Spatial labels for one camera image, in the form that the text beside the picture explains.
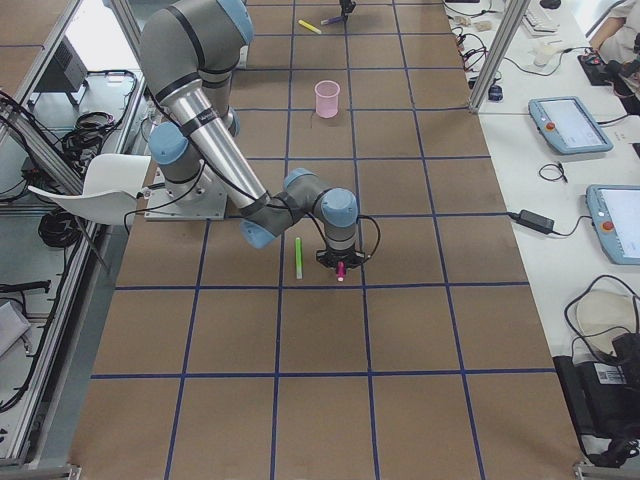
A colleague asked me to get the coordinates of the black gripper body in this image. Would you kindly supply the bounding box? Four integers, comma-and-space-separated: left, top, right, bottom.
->
315, 248, 368, 272
339, 0, 356, 13

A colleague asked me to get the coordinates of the purple marker pen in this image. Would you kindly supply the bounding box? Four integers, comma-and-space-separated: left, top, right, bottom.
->
321, 15, 348, 26

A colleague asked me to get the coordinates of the pink marker pen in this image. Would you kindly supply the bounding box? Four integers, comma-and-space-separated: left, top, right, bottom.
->
336, 261, 346, 282

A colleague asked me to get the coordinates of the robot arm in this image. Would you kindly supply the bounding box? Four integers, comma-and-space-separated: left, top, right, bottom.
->
139, 1, 369, 274

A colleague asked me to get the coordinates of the pink mesh cup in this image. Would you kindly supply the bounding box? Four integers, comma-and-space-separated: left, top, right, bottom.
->
314, 80, 341, 119

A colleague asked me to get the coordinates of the green marker pen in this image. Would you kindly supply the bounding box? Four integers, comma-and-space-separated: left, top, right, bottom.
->
294, 237, 303, 280

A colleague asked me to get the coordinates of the yellow marker pen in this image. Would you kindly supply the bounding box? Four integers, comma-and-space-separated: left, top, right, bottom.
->
297, 19, 322, 35

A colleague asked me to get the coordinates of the black power adapter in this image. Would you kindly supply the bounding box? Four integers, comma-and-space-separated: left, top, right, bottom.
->
507, 209, 591, 237

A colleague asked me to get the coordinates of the white chair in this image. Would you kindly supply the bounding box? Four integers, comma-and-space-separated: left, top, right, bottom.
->
29, 153, 151, 228

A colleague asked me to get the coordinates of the far teach pendant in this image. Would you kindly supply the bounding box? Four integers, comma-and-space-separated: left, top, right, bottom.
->
528, 96, 613, 155

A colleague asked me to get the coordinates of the teach pendant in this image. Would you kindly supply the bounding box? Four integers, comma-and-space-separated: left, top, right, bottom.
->
586, 184, 639, 265
528, 96, 613, 155

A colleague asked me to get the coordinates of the person in white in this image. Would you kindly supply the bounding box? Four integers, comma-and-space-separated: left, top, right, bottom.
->
590, 0, 639, 114

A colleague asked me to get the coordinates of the near teach pendant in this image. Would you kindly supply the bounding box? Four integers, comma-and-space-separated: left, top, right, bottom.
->
586, 184, 639, 265

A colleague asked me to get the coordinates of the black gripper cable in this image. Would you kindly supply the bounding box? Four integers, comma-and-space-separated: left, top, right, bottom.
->
357, 214, 381, 259

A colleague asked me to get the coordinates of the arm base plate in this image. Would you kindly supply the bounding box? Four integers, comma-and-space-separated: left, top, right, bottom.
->
144, 166, 227, 221

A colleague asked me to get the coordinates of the aluminium frame post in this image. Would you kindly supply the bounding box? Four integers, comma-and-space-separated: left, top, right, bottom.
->
468, 0, 530, 114

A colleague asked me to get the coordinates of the small black cable loop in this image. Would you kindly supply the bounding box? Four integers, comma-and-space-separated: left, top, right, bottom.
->
538, 161, 569, 184

